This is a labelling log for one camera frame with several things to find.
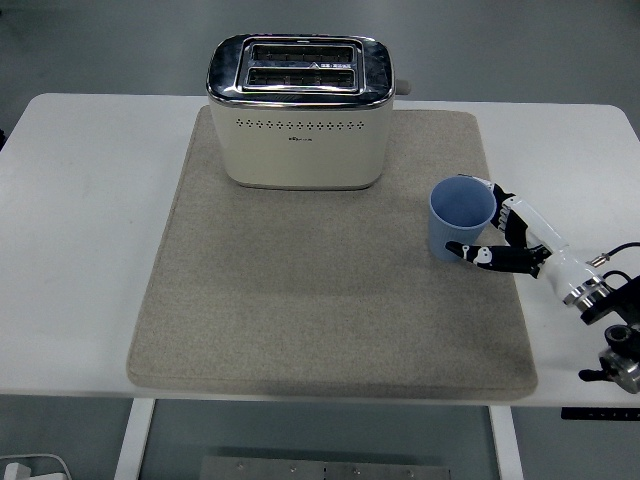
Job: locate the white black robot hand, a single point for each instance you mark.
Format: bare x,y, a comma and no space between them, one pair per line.
535,240

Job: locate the blue ribbed plastic cup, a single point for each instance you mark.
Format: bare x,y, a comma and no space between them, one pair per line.
457,220

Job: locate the black table control panel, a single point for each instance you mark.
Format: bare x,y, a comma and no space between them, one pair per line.
600,413

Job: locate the white table leg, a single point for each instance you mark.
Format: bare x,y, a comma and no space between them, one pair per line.
132,440
506,442

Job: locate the beige felt table mat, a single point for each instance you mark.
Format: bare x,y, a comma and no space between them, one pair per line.
330,300

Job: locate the cream chrome two-slot toaster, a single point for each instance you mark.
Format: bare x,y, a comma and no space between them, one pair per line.
300,115

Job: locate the grey metal plate with screws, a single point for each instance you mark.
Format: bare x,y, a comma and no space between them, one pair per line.
325,468

